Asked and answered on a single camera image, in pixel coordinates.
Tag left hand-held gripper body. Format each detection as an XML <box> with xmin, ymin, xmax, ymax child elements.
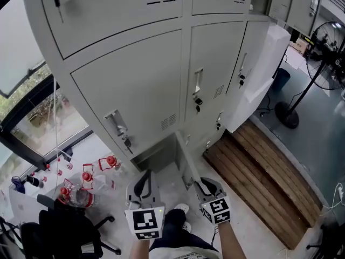
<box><xmin>124</xmin><ymin>200</ymin><xmax>165</xmax><ymax>241</ymax></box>

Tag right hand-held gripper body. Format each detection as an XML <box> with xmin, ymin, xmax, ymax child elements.
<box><xmin>199</xmin><ymin>193</ymin><xmax>232</xmax><ymax>225</ymax></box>

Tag grey metal locker cabinet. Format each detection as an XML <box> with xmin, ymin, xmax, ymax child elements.
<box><xmin>20</xmin><ymin>0</ymin><xmax>323</xmax><ymax>191</ymax></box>

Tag person's left forearm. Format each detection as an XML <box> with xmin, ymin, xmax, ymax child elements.
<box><xmin>130</xmin><ymin>238</ymin><xmax>156</xmax><ymax>259</ymax></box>

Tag person's right forearm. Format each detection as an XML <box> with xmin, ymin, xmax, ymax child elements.
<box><xmin>216</xmin><ymin>221</ymin><xmax>247</xmax><ymax>259</ymax></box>

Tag person's left white shoe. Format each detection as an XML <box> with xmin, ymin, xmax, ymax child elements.
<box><xmin>174</xmin><ymin>203</ymin><xmax>190</xmax><ymax>215</ymax></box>

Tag person's dark trousers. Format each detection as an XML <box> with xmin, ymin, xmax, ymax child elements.
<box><xmin>149</xmin><ymin>208</ymin><xmax>219</xmax><ymax>253</ymax></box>

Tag large clear water jug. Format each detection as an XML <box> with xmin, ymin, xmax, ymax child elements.
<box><xmin>81</xmin><ymin>162</ymin><xmax>95</xmax><ymax>190</ymax></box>
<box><xmin>98</xmin><ymin>155</ymin><xmax>122</xmax><ymax>175</ymax></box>

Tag brown wooden plank platform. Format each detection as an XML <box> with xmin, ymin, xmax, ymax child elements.
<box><xmin>203</xmin><ymin>119</ymin><xmax>323</xmax><ymax>250</ymax></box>

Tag large water jug red label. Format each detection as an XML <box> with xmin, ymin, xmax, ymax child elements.
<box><xmin>57</xmin><ymin>178</ymin><xmax>95</xmax><ymax>209</ymax></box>

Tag person's white shirt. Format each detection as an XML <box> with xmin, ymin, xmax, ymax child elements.
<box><xmin>149</xmin><ymin>246</ymin><xmax>223</xmax><ymax>259</ymax></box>

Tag black flask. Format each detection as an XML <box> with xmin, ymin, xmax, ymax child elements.
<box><xmin>25</xmin><ymin>174</ymin><xmax>45</xmax><ymax>189</ymax></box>

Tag black standing fan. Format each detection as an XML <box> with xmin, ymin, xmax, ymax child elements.
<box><xmin>274</xmin><ymin>21</ymin><xmax>345</xmax><ymax>130</ymax></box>

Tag white side table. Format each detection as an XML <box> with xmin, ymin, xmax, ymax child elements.
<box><xmin>8</xmin><ymin>186</ymin><xmax>59</xmax><ymax>226</ymax></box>

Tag blue bag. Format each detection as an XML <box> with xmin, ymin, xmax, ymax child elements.
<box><xmin>10</xmin><ymin>175</ymin><xmax>26</xmax><ymax>194</ymax></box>

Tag black mesh office chair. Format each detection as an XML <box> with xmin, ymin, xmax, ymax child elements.
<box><xmin>306</xmin><ymin>216</ymin><xmax>345</xmax><ymax>259</ymax></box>

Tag black framed window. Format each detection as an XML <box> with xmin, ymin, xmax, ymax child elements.
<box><xmin>0</xmin><ymin>0</ymin><xmax>94</xmax><ymax>172</ymax></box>

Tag dark blue waste bin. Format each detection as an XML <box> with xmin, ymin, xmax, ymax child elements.
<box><xmin>271</xmin><ymin>67</ymin><xmax>292</xmax><ymax>92</ymax></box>

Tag tall white foam board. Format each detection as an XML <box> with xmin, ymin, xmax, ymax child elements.
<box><xmin>242</xmin><ymin>24</ymin><xmax>292</xmax><ymax>104</ymax></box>

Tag white floor sheet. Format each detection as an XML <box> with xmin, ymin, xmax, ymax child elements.
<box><xmin>282</xmin><ymin>46</ymin><xmax>308</xmax><ymax>70</ymax></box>

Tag brown cardboard box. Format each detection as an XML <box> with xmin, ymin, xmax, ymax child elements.
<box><xmin>289</xmin><ymin>37</ymin><xmax>310</xmax><ymax>57</ymax></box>

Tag black fan power cable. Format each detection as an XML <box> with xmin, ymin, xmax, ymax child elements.
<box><xmin>258</xmin><ymin>89</ymin><xmax>308</xmax><ymax>118</ymax></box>

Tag white cord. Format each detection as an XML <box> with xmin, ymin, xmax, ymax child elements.
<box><xmin>52</xmin><ymin>77</ymin><xmax>73</xmax><ymax>196</ymax></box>

